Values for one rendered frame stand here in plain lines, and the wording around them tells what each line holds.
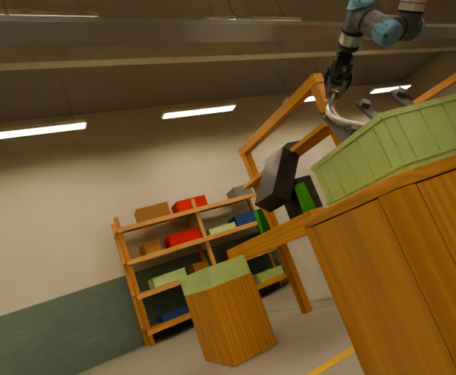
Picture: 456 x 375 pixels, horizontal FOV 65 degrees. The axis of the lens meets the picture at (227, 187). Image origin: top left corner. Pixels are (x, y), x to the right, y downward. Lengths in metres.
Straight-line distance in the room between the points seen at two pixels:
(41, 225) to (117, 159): 1.87
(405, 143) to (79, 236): 6.37
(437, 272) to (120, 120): 7.40
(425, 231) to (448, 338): 0.26
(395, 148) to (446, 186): 0.16
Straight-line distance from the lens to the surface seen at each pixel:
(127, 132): 7.86
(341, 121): 1.35
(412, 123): 1.11
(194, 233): 6.79
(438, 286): 1.01
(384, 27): 1.23
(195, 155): 8.01
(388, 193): 1.00
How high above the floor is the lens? 0.71
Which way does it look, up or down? 12 degrees up
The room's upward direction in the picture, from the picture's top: 20 degrees counter-clockwise
